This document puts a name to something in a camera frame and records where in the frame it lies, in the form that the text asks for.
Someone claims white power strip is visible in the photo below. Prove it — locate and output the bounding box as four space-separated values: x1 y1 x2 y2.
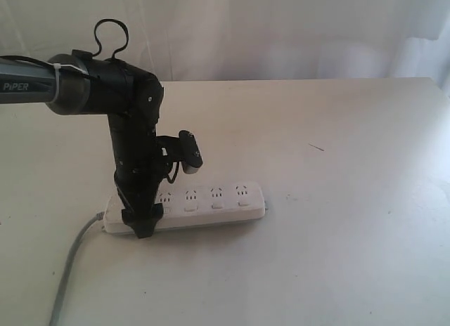
96 181 266 237

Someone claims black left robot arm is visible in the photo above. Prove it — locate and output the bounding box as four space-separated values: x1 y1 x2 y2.
1 52 170 238

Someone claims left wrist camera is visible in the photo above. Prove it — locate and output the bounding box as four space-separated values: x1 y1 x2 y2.
157 130 203 174

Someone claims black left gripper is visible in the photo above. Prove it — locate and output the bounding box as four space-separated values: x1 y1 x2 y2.
114 164 169 239

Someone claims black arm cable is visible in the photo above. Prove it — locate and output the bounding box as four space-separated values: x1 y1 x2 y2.
91 18 129 62

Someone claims grey power cord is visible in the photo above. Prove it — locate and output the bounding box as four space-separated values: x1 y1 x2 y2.
48 211 106 326

